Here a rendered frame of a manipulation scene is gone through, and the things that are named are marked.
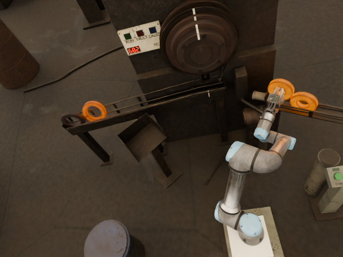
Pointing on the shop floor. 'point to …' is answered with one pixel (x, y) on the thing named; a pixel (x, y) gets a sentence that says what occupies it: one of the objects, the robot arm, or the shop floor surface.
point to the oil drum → (15, 60)
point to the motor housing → (252, 123)
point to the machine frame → (172, 133)
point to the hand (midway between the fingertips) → (280, 87)
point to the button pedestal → (329, 198)
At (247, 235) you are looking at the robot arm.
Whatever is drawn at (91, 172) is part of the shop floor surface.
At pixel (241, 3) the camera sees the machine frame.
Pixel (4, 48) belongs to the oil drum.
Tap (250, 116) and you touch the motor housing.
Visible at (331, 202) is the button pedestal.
